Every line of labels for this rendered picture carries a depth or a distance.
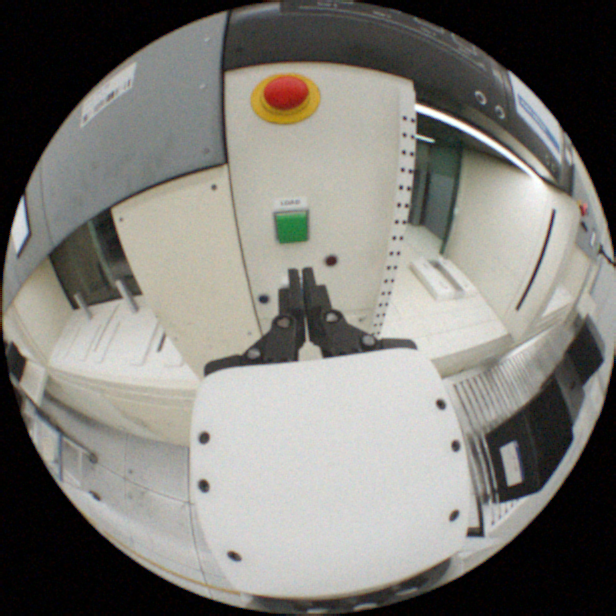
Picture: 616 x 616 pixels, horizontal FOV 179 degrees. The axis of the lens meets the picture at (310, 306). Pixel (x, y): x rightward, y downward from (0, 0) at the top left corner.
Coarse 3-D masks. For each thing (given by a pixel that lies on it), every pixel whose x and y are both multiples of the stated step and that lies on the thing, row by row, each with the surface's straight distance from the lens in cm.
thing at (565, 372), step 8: (568, 360) 121; (560, 368) 107; (568, 368) 116; (552, 376) 100; (560, 376) 104; (568, 376) 112; (576, 376) 123; (544, 384) 103; (560, 384) 101; (568, 384) 109; (576, 384) 119; (568, 392) 106; (576, 392) 116; (584, 392) 129; (568, 400) 104; (576, 400) 113; (568, 408) 102; (576, 408) 112; (576, 416) 110
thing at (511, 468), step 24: (552, 384) 84; (528, 408) 90; (552, 408) 86; (504, 432) 65; (528, 432) 60; (552, 432) 89; (504, 456) 67; (528, 456) 62; (552, 456) 89; (504, 480) 71; (528, 480) 66
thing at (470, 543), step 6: (468, 540) 72; (474, 540) 74; (480, 540) 76; (486, 540) 79; (492, 540) 82; (498, 540) 84; (462, 546) 72; (468, 546) 74; (474, 546) 76; (480, 546) 78; (486, 546) 81; (456, 552) 72
